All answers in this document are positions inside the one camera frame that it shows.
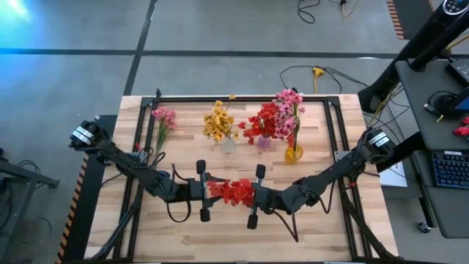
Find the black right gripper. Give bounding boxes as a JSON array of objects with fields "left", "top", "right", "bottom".
[{"left": 246, "top": 163, "right": 295, "bottom": 231}]

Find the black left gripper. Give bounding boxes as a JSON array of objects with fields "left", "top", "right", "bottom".
[{"left": 174, "top": 158, "right": 223, "bottom": 224}]

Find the red artificial flower stem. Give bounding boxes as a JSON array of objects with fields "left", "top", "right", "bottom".
[
  {"left": 237, "top": 115, "right": 274, "bottom": 146},
  {"left": 206, "top": 177, "right": 300, "bottom": 243},
  {"left": 256, "top": 101, "right": 281, "bottom": 142}
]

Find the clear ribbed glass vase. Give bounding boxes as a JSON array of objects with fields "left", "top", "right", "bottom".
[{"left": 219, "top": 135, "right": 237, "bottom": 154}]

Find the yellow dimpled glass vase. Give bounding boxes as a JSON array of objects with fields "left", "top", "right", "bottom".
[{"left": 284, "top": 144, "right": 304, "bottom": 165}]

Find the pink glass vase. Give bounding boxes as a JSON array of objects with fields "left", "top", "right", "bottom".
[{"left": 257, "top": 134, "right": 273, "bottom": 150}]

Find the black hazard-striped platform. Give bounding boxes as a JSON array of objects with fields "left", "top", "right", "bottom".
[{"left": 54, "top": 114, "right": 119, "bottom": 264}]

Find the white paper sheet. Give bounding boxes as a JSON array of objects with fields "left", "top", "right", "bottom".
[{"left": 378, "top": 161, "right": 408, "bottom": 188}]

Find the yellow power plug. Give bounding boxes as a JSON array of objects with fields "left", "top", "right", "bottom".
[{"left": 311, "top": 66, "right": 325, "bottom": 95}]

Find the grey metal side table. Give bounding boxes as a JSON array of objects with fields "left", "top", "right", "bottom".
[{"left": 0, "top": 146, "right": 62, "bottom": 264}]

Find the grey side desk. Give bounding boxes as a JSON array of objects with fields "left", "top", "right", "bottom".
[{"left": 394, "top": 59, "right": 469, "bottom": 240}]

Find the black backlit keyboard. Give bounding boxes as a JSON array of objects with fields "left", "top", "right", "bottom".
[{"left": 431, "top": 149, "right": 469, "bottom": 190}]

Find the black tower fan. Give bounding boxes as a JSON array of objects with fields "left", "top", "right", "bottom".
[{"left": 358, "top": 0, "right": 469, "bottom": 114}]

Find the blue lit screen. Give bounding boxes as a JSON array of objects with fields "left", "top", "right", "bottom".
[{"left": 454, "top": 87, "right": 469, "bottom": 112}]

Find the black laptop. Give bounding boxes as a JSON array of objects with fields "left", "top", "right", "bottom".
[{"left": 444, "top": 58, "right": 469, "bottom": 88}]

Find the dark hazard-striped floor mat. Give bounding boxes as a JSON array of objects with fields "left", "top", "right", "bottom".
[{"left": 386, "top": 0, "right": 439, "bottom": 41}]

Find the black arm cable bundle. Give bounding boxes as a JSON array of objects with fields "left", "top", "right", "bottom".
[
  {"left": 335, "top": 175, "right": 402, "bottom": 262},
  {"left": 89, "top": 175, "right": 144, "bottom": 262}
]

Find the black extension cable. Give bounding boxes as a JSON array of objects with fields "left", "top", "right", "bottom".
[{"left": 279, "top": 65, "right": 369, "bottom": 95}]

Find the yellow cable bundle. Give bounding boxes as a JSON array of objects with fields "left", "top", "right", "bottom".
[{"left": 366, "top": 82, "right": 404, "bottom": 128}]

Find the black looped floor cable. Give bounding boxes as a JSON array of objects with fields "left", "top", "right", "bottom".
[{"left": 296, "top": 0, "right": 322, "bottom": 25}]

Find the black coiled cable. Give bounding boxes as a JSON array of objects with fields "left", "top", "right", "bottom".
[{"left": 424, "top": 90, "right": 459, "bottom": 120}]

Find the yellow floor cable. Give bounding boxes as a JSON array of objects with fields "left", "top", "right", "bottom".
[{"left": 339, "top": 0, "right": 359, "bottom": 18}]

